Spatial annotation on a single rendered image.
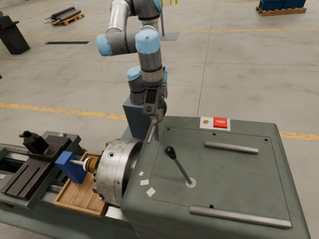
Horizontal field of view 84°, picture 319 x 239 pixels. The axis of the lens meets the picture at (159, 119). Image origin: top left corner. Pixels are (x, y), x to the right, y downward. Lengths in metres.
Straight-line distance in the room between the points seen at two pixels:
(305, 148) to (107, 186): 2.36
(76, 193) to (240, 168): 0.92
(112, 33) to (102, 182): 0.59
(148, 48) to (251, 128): 0.57
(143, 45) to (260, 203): 0.61
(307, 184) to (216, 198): 1.83
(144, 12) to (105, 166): 0.75
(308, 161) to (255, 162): 1.86
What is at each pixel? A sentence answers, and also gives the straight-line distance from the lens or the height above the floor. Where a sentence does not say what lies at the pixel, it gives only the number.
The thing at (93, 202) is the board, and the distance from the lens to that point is 1.16.
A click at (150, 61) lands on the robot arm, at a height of 1.62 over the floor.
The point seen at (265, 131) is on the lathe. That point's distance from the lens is 0.89.
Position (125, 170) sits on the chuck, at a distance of 0.79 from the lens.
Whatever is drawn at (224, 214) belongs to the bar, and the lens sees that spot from 0.64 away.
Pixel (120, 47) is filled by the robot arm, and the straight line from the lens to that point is 0.68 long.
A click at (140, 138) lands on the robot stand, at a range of 1.50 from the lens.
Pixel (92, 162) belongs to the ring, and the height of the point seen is 1.12.
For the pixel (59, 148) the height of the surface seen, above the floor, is 1.02.
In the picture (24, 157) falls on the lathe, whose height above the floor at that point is 0.86.
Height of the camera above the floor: 1.87
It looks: 44 degrees down
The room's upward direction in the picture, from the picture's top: 8 degrees counter-clockwise
